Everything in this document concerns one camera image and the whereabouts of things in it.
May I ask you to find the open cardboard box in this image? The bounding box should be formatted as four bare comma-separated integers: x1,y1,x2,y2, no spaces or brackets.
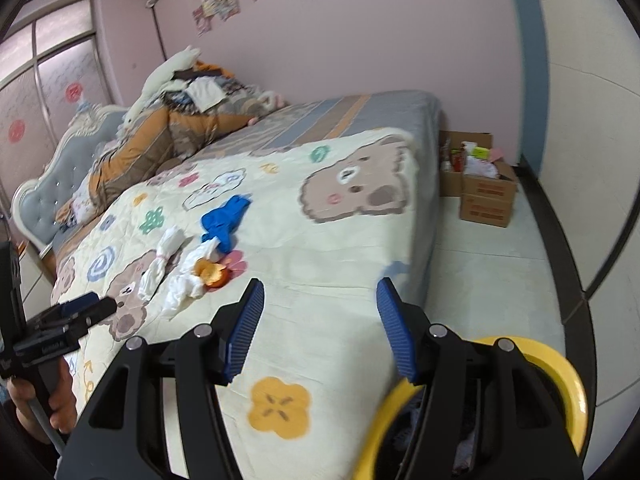
459,159,518,228
439,131,493,198

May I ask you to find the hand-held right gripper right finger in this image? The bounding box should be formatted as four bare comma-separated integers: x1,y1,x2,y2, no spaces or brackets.
376,277,586,480

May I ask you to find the blue white sock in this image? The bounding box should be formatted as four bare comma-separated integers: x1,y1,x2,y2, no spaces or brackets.
201,195,252,255

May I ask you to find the white plush toy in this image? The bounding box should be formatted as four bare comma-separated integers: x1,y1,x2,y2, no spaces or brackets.
122,45,201,126

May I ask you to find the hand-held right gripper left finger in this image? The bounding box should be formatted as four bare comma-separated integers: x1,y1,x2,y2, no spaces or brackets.
60,278,266,480

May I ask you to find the person's left hand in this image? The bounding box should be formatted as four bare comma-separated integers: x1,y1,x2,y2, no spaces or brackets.
7,355,79,436

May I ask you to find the cream bear printed blanket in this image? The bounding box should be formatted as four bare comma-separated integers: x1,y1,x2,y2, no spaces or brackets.
50,127,441,480

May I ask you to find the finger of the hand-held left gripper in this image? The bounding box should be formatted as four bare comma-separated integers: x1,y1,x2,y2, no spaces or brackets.
75,299,119,334
59,292,101,318

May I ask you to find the frosted window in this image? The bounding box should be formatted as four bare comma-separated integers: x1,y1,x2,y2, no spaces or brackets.
0,0,123,211

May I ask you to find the grey striped bed sheet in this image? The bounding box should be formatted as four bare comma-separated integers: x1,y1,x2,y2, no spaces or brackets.
190,90,443,198

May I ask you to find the white yarn bundle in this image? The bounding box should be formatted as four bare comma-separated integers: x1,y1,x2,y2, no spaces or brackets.
137,226,188,303

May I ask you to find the person's left forearm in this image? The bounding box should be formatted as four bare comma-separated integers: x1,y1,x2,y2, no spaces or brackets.
0,400,66,480

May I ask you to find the yellow rimmed trash bin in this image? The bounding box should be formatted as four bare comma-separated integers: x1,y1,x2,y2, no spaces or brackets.
352,336,589,480

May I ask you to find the grey tufted headboard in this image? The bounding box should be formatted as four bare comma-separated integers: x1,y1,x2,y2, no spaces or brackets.
11,102,131,256

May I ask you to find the orange brown patchwork quilt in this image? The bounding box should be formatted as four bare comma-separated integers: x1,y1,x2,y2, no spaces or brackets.
55,77,291,226

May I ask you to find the pile of folded clothes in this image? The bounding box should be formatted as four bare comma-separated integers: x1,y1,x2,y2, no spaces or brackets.
160,60,291,116

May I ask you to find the grey wall pipe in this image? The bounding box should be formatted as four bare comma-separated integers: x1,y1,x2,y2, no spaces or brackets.
144,0,171,61

